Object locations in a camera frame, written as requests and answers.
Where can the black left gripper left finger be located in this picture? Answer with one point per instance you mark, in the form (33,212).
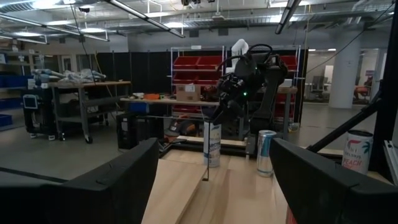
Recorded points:
(93,199)

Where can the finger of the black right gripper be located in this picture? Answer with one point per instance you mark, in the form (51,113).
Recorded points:
(222,115)
(237,109)

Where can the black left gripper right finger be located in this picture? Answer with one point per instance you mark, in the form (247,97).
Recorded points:
(326,199)

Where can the white Celsius Arctic can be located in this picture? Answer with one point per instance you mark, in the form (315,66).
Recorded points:
(214,146)

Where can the silver blue Red Bull can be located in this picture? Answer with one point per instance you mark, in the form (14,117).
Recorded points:
(265,152)

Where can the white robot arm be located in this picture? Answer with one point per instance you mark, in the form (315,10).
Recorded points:
(240,48)

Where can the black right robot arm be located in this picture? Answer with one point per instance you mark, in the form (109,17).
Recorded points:
(267,102)

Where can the wooden shelf with black legs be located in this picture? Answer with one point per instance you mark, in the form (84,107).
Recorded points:
(174,193)

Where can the red storage bin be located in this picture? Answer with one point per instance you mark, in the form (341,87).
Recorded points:
(289,62)
(186,62)
(185,77)
(210,62)
(206,78)

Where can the cardboard box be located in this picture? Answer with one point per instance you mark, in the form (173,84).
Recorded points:
(188,93)

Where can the wooden top steel workbench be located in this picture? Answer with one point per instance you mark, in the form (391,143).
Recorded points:
(93,84)
(286,118)

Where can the small white box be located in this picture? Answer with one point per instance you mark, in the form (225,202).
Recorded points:
(286,83)

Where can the long wooden table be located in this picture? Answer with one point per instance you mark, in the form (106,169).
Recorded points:
(161,101)

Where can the orange item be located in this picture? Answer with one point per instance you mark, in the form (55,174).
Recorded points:
(151,96)

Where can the black plastic crate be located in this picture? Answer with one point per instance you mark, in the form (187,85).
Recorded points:
(136,133)

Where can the grey office chair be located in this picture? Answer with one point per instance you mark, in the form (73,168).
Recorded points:
(317,84)

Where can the blue storage bin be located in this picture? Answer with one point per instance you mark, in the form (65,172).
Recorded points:
(11,103)
(138,107)
(15,81)
(5,120)

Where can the black room divider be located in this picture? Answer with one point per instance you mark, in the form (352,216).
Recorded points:
(140,71)

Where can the black equipment cart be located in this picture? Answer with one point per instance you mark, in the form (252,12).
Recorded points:
(43,118)

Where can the white round column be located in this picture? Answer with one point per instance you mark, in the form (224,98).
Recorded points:
(345,71)

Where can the white framed tablet screen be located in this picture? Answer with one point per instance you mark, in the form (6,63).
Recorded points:
(30,102)

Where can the clear plastic wrapped bundle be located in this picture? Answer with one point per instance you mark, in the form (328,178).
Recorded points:
(81,76)

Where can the white strip on frame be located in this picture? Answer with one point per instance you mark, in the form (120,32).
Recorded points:
(391,161)

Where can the black ceiling mounted camera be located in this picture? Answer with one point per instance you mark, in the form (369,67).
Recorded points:
(84,9)

